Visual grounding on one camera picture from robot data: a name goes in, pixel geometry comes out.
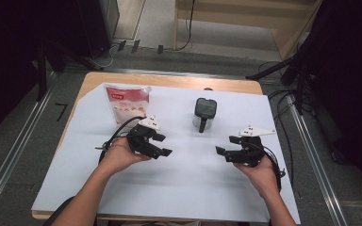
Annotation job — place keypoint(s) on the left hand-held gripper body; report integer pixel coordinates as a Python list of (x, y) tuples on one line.
[(139, 138)]

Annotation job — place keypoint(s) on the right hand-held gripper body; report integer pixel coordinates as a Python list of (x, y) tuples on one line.
[(251, 152)]

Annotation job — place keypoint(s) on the red and white sugar pouch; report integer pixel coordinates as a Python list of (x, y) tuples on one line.
[(127, 103)]

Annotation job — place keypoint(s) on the glass jar with black lid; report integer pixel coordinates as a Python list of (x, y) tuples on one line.
[(205, 109)]

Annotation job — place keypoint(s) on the person's left hand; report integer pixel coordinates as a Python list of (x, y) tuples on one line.
[(119, 157)]

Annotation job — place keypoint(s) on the person's right hand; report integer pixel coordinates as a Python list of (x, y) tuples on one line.
[(264, 177)]

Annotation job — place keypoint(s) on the wooden table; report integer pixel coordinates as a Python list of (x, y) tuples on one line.
[(106, 78)]

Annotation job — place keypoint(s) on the black metal stand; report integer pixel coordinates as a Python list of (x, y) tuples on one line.
[(298, 81)]

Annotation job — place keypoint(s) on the small black block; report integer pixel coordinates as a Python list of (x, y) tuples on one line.
[(121, 45), (135, 45), (160, 49)]

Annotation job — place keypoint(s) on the black cabinet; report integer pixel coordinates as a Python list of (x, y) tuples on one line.
[(97, 25)]

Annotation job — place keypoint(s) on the dark curtain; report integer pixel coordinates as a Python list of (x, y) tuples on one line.
[(6, 62), (352, 78)]

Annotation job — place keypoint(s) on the light wooden frame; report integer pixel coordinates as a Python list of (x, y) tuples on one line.
[(232, 14)]

